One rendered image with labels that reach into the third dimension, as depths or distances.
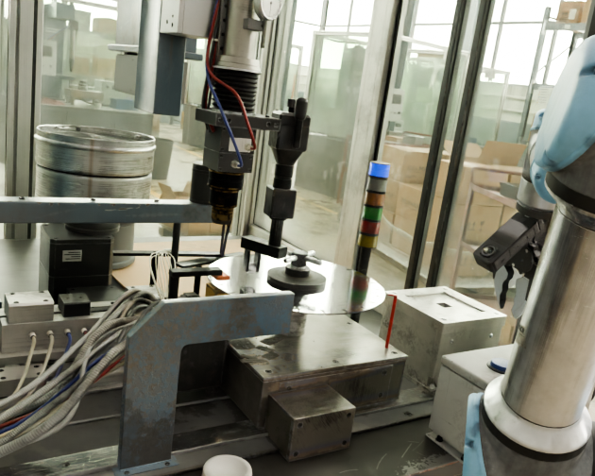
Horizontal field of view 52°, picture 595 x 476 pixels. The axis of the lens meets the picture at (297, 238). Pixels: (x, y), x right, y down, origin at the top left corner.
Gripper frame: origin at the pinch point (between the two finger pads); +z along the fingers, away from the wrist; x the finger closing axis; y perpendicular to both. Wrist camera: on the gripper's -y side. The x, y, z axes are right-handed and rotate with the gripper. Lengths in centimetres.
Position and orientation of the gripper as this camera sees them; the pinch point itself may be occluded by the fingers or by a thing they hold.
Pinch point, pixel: (506, 307)
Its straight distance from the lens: 116.8
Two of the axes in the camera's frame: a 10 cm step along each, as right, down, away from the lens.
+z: -0.4, 8.9, 4.6
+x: -4.7, -4.2, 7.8
